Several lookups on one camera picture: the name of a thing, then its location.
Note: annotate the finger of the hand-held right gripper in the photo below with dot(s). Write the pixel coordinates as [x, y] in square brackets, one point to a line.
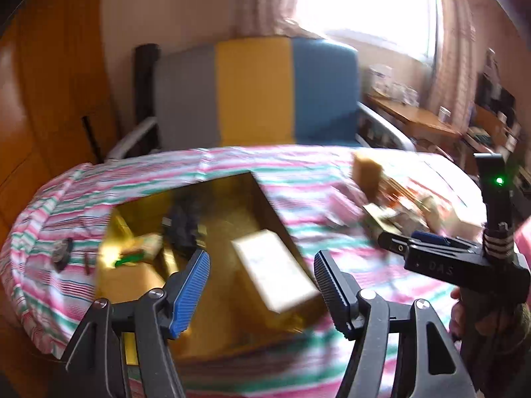
[431, 263]
[431, 237]

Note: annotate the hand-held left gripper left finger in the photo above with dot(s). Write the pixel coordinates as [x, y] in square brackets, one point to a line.
[194, 282]

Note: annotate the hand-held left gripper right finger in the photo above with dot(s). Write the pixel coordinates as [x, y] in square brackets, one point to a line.
[332, 288]

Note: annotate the gold box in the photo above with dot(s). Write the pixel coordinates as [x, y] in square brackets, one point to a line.
[215, 298]

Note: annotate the yellow sponge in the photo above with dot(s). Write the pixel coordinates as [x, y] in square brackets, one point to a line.
[367, 172]

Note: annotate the person's right hand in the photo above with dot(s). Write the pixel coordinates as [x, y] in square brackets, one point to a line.
[456, 325]

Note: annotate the beige cardboard box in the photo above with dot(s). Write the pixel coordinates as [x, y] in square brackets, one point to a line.
[460, 219]

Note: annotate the dark blue object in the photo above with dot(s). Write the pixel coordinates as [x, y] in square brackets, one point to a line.
[182, 228]

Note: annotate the beige snack packet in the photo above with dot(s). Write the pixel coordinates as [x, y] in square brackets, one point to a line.
[150, 246]

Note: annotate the white carton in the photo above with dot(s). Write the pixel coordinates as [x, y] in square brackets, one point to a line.
[276, 269]

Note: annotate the green packet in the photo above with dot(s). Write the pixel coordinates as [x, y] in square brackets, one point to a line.
[128, 259]

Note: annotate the cluttered shelf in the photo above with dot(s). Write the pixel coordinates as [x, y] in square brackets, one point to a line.
[495, 107]

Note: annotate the wooden side desk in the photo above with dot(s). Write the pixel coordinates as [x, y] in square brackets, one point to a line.
[415, 118]

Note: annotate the striped cloth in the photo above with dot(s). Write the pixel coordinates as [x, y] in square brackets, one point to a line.
[290, 174]

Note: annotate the black round suction cup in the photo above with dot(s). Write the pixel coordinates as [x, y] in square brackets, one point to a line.
[62, 253]

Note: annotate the glass jars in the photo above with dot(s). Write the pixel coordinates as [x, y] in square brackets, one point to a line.
[404, 93]

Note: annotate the white box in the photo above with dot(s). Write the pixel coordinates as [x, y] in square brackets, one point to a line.
[378, 78]

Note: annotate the pink curtain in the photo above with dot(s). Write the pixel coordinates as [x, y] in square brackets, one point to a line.
[460, 49]
[273, 0]

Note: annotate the grey yellow blue chair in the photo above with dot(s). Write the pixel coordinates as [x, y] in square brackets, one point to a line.
[257, 91]

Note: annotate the wooden wardrobe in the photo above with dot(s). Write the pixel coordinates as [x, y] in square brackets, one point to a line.
[49, 91]

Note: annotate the window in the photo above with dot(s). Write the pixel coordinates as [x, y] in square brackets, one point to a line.
[373, 4]

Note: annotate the black upright post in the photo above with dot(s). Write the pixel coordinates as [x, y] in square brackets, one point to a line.
[146, 83]

